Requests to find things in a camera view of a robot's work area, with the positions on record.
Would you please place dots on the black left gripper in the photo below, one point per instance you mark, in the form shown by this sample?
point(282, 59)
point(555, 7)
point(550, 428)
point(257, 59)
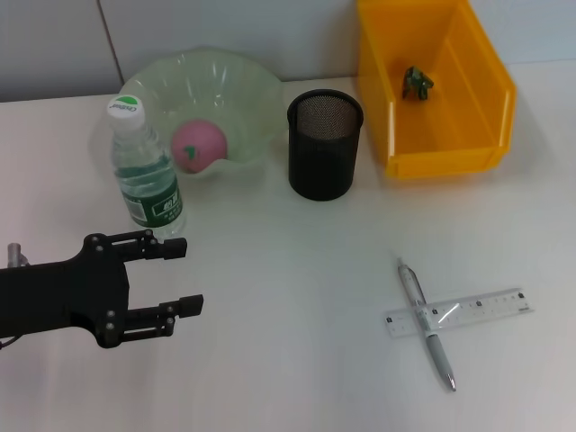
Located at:
point(67, 292)

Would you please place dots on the clear green-label water bottle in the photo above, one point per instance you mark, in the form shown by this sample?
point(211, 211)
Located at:
point(148, 198)

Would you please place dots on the pink peach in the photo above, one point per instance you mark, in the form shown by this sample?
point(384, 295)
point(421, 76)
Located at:
point(207, 139)

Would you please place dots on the grey ballpoint pen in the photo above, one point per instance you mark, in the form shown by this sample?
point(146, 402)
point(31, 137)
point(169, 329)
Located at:
point(438, 355)

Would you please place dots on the green plastic wrapper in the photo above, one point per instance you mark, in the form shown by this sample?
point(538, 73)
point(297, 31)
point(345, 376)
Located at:
point(416, 83)

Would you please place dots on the transparent plastic ruler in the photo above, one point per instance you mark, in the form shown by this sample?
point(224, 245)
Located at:
point(486, 308)

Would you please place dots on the black mesh pen cup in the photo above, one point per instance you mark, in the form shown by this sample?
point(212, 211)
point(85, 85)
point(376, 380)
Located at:
point(324, 171)

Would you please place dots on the translucent green fruit plate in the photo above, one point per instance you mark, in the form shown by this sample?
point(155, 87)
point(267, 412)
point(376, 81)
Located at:
point(216, 90)

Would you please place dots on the yellow plastic storage bin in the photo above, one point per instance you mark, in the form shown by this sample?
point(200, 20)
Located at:
point(450, 144)

